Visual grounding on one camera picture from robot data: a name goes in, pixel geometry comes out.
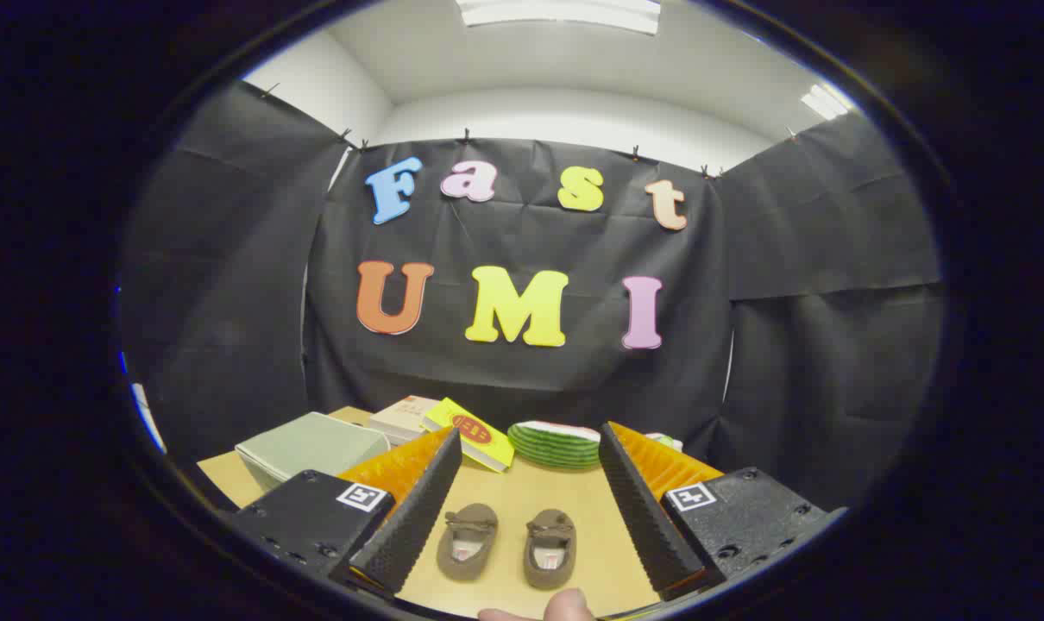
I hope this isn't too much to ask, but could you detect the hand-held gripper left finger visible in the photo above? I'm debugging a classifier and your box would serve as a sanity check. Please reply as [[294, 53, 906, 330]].
[[229, 425, 464, 600]]

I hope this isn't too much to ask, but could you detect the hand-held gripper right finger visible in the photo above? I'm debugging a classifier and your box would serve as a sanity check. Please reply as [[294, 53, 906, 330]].
[[598, 420, 851, 602]]

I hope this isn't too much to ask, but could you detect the brown fuzzy shoe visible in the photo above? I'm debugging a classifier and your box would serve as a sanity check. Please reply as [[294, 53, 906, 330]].
[[437, 503, 500, 582], [523, 508, 578, 591]]

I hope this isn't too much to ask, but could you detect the pale green fabric storage box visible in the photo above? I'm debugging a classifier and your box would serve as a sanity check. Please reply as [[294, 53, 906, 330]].
[[235, 411, 393, 492]]

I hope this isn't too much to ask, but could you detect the yellow book with red circle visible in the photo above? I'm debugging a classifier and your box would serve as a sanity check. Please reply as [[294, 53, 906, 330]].
[[420, 398, 516, 474]]

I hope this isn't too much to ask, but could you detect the beige paperback book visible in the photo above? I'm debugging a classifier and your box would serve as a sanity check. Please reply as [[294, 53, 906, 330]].
[[367, 395, 442, 439]]

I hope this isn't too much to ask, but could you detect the watermelon slice plush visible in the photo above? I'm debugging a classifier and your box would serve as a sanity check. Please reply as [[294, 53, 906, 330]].
[[507, 420, 602, 471]]

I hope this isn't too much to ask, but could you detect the black backdrop cloth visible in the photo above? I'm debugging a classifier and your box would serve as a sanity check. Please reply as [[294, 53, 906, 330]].
[[121, 82, 946, 510]]

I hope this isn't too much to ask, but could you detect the ceiling light panel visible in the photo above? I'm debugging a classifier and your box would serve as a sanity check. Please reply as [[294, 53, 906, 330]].
[[800, 83, 851, 122], [456, 0, 663, 35]]

